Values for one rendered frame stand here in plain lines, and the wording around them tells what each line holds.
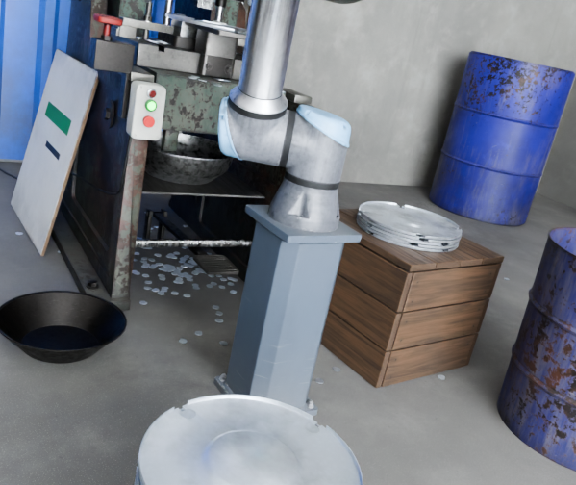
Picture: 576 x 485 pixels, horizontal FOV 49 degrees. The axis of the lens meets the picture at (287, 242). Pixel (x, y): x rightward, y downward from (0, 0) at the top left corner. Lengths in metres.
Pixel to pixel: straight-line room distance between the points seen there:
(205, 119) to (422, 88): 2.42
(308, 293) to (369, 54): 2.57
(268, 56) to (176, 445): 0.69
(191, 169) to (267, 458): 1.20
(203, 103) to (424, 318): 0.82
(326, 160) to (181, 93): 0.61
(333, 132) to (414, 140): 2.87
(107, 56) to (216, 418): 1.01
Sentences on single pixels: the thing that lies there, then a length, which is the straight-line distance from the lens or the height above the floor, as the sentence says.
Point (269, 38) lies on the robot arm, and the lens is 1.18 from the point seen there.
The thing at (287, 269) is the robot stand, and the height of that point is 0.37.
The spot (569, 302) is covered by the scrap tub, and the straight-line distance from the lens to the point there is 1.55.
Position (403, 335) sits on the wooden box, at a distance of 1.65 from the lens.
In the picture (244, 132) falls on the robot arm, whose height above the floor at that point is 0.62.
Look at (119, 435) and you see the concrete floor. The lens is 1.37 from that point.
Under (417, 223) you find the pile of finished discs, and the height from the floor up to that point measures 0.39.
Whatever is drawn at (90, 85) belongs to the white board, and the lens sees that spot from 2.04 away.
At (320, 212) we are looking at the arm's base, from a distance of 1.28.
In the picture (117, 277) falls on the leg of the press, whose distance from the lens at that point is 1.80.
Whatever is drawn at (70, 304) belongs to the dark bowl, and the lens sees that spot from 1.75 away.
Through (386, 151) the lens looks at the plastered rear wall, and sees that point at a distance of 3.99.
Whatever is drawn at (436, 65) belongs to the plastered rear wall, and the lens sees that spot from 4.08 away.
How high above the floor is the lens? 0.84
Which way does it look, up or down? 19 degrees down
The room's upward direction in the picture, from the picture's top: 12 degrees clockwise
